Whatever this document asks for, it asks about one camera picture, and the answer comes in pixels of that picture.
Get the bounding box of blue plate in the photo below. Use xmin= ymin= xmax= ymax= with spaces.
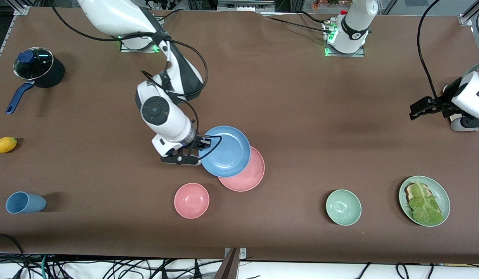
xmin=199 ymin=126 xmax=251 ymax=178

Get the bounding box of pink plate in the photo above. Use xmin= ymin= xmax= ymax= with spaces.
xmin=218 ymin=146 xmax=265 ymax=192

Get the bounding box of pink bowl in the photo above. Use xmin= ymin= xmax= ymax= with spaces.
xmin=174 ymin=183 xmax=210 ymax=219

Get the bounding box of toast bread slice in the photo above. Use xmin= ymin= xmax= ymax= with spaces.
xmin=405 ymin=183 xmax=430 ymax=202

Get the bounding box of green plate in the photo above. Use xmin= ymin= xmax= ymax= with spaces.
xmin=398 ymin=176 xmax=451 ymax=227

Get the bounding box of green lettuce leaf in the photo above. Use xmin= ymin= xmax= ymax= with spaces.
xmin=408 ymin=181 xmax=444 ymax=226

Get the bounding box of green bowl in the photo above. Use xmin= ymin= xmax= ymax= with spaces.
xmin=326 ymin=189 xmax=362 ymax=226

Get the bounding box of colourful toy food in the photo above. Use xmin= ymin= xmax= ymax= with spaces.
xmin=312 ymin=0 xmax=353 ymax=10

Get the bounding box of glass lid with blue knob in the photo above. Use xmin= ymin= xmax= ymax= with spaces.
xmin=13 ymin=47 xmax=54 ymax=80

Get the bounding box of blue cup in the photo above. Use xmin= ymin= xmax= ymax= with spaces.
xmin=5 ymin=191 xmax=47 ymax=214

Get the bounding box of yellow lemon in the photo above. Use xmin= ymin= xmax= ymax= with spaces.
xmin=0 ymin=136 xmax=18 ymax=153

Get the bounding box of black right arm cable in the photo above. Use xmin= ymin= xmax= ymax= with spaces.
xmin=48 ymin=0 xmax=223 ymax=160

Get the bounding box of aluminium frame profile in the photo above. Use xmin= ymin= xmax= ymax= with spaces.
xmin=458 ymin=0 xmax=479 ymax=27
xmin=5 ymin=0 xmax=30 ymax=17

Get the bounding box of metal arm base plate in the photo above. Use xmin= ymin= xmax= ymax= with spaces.
xmin=323 ymin=19 xmax=366 ymax=58
xmin=120 ymin=37 xmax=162 ymax=53

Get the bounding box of dark camera pole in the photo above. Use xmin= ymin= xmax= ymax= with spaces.
xmin=214 ymin=248 xmax=240 ymax=279

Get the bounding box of black base cable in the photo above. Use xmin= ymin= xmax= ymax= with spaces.
xmin=263 ymin=15 xmax=334 ymax=34
xmin=154 ymin=9 xmax=182 ymax=24

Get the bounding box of black pot with blue handle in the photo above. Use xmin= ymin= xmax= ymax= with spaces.
xmin=5 ymin=47 xmax=66 ymax=115

